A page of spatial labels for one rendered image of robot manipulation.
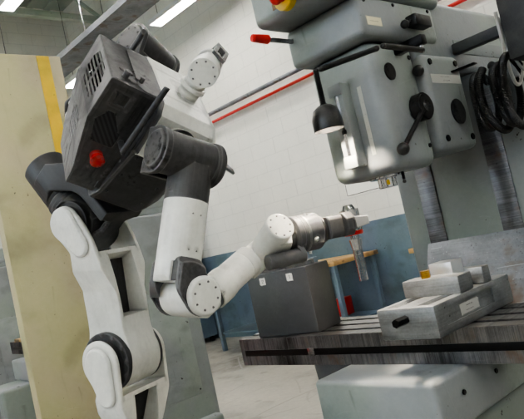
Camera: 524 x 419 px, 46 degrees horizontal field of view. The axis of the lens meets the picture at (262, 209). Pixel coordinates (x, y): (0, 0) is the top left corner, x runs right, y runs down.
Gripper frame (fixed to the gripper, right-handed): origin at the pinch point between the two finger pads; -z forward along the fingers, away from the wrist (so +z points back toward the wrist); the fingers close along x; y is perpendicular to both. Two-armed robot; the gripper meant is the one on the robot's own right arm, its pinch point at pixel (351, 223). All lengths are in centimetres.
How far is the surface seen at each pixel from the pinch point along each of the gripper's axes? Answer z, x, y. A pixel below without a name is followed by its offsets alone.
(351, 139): -2.0, -4.7, -19.6
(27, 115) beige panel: 41, 164, -79
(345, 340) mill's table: 0.8, 12.4, 29.2
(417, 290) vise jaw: -7.5, -9.0, 18.8
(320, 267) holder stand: -6.8, 27.9, 10.4
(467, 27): -56, -1, -49
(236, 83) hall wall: -301, 577, -216
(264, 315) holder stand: 7.3, 41.8, 21.0
